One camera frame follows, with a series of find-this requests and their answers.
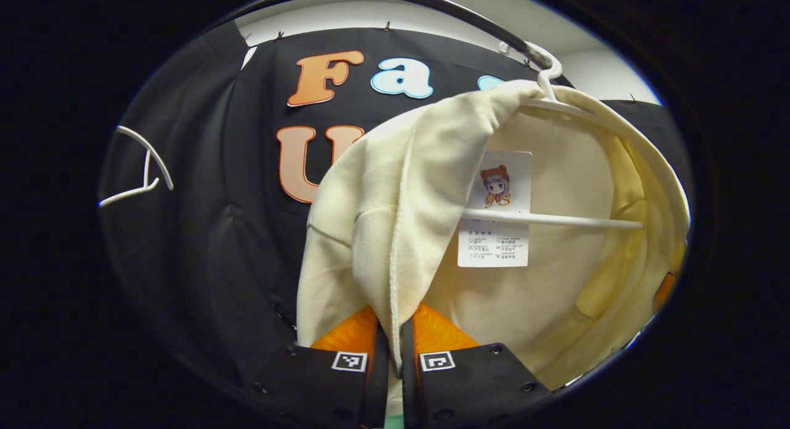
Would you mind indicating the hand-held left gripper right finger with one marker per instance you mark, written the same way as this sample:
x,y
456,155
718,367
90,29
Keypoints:
x,y
408,386

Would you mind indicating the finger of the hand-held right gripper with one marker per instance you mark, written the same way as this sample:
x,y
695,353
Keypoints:
x,y
665,291

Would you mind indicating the white plastic clothes hanger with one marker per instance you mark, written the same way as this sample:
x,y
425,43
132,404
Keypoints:
x,y
555,219
148,170

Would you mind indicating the black metal clothes rack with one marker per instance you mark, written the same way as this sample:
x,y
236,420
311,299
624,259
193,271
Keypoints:
x,y
543,60

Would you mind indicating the cream button jacket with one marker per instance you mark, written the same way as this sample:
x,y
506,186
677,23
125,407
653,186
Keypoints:
x,y
543,305

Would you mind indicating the black backdrop cloth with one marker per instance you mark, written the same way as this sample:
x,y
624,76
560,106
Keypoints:
x,y
203,244

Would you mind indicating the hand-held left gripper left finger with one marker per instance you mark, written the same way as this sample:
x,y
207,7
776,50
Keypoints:
x,y
376,392

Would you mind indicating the green laundry hamper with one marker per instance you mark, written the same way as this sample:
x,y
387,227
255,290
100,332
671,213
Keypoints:
x,y
394,423

